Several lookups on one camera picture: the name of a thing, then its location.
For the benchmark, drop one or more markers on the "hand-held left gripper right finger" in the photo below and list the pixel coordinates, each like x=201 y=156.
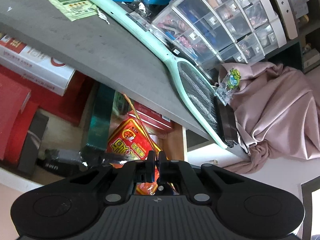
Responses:
x=163 y=166

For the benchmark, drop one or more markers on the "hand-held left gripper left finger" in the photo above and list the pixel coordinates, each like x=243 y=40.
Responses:
x=150 y=166

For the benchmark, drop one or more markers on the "red snack packet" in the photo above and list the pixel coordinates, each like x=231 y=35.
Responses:
x=125 y=140

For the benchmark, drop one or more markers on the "clear plastic drawer organizer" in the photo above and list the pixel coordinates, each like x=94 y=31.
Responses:
x=212 y=17

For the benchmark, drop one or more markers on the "red box with white label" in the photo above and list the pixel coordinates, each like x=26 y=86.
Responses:
x=155 y=118

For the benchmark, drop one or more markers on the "small green packet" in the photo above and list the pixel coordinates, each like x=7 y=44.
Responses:
x=121 y=105

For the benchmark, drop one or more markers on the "teal box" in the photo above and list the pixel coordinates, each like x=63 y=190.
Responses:
x=100 y=115

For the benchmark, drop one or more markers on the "black flat device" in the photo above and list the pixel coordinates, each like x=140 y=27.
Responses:
x=227 y=122

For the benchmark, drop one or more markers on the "black glossy box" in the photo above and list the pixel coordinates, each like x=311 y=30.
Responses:
x=60 y=162

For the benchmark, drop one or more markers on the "dark red box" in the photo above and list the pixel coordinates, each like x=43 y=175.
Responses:
x=62 y=100

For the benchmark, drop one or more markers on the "clear acrylic cartoon charm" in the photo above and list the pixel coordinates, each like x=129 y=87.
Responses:
x=233 y=76

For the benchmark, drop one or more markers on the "grey box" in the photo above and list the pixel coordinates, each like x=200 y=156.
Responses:
x=32 y=142

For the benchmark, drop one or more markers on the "pink satin cloth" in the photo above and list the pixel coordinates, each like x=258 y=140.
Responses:
x=275 y=110

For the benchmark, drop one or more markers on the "grey wooden cabinet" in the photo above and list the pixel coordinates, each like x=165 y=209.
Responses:
x=87 y=45

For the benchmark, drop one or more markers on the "bright red box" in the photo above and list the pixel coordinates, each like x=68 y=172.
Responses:
x=12 y=105

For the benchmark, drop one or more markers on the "mint green electric fly swatter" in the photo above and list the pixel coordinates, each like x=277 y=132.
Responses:
x=117 y=16

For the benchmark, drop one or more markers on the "white and red box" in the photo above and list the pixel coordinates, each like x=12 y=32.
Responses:
x=32 y=62

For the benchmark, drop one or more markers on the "torn white wrapper scrap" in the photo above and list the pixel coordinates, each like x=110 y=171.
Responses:
x=102 y=16

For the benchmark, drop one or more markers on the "green printed packet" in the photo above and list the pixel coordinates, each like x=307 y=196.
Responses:
x=70 y=2

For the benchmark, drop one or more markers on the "beige curved board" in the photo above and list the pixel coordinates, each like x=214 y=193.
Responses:
x=285 y=7

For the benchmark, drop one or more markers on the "grey shelf unit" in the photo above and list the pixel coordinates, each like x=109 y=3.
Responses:
x=310 y=30

